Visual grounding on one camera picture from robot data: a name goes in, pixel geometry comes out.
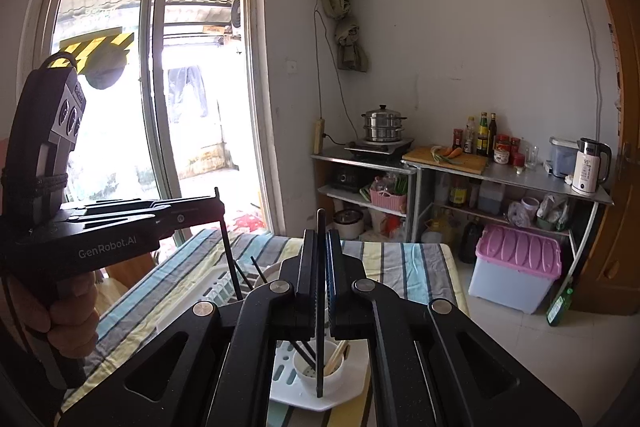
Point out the clear glass bottle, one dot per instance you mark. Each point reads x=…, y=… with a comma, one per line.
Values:
x=469, y=139

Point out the sliding glass door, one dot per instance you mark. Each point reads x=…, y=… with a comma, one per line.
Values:
x=155, y=57

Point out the white electric kettle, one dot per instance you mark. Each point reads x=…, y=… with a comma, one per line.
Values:
x=587, y=169

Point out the person's left hand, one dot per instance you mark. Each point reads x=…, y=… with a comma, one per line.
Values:
x=75, y=317

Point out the black kitchen appliance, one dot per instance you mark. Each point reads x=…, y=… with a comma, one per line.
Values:
x=350, y=179

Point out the red sauce bottle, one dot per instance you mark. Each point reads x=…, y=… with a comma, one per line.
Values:
x=458, y=141

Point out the white dish rack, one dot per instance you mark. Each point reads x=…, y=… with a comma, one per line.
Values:
x=200, y=294

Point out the green bottle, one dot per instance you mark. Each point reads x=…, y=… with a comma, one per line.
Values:
x=559, y=307

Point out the yellow label bottle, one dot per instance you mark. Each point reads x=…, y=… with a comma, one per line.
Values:
x=482, y=137

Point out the black induction cooker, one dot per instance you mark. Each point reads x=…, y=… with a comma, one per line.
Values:
x=380, y=147

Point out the plastic bag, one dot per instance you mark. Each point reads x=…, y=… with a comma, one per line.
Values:
x=552, y=209

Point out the wooden chopstick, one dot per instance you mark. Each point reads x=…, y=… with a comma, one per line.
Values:
x=342, y=352
x=332, y=362

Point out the long steel shelf table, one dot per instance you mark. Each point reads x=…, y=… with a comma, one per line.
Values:
x=545, y=179

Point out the striped tablecloth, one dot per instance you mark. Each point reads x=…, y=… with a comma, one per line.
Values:
x=395, y=267

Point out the black jug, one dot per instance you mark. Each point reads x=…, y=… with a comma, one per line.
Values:
x=471, y=239

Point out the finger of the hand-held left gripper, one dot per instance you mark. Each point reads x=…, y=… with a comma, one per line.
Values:
x=309, y=282
x=328, y=277

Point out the steel steamer pot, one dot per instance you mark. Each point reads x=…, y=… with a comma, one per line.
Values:
x=383, y=124

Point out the large white bowl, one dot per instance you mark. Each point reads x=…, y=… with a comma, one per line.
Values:
x=270, y=272

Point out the wooden door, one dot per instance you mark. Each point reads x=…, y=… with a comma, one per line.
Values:
x=620, y=132

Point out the orange carrot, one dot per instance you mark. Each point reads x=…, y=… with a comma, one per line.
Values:
x=454, y=153

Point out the beige power strip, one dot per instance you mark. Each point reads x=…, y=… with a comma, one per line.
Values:
x=319, y=136

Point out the tied beige curtain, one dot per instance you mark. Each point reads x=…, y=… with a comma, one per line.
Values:
x=345, y=32

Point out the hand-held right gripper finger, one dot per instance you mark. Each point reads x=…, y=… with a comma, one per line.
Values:
x=195, y=219
x=190, y=203

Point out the yellow black striped sign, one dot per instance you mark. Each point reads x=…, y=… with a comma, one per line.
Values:
x=95, y=49

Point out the outdoor fan unit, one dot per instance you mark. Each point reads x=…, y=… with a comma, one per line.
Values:
x=236, y=9

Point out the purple lid storage box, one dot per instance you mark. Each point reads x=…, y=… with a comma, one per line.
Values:
x=517, y=257

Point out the green onion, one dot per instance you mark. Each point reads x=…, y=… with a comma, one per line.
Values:
x=440, y=157

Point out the wooden cutting board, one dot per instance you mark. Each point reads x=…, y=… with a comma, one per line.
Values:
x=470, y=163

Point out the short steel shelf table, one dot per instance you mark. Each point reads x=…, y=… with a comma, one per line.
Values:
x=330, y=154

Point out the red jar white label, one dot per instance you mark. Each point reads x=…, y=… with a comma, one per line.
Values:
x=501, y=152

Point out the hanging clothes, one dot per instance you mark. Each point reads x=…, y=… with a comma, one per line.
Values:
x=187, y=92

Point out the black chopstick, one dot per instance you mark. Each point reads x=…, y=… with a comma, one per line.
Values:
x=242, y=277
x=227, y=252
x=320, y=357

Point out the dark sauce bottle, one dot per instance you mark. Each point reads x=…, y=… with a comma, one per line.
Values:
x=493, y=134

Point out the yellow oil bottle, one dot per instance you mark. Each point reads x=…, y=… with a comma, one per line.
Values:
x=437, y=232

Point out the white cup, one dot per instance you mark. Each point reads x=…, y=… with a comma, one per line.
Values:
x=305, y=379

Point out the pink basket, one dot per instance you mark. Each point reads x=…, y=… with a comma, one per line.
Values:
x=387, y=202

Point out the drinking glass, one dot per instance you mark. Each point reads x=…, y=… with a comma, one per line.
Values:
x=531, y=158

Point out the white rice cooker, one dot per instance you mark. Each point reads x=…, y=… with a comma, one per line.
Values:
x=347, y=223

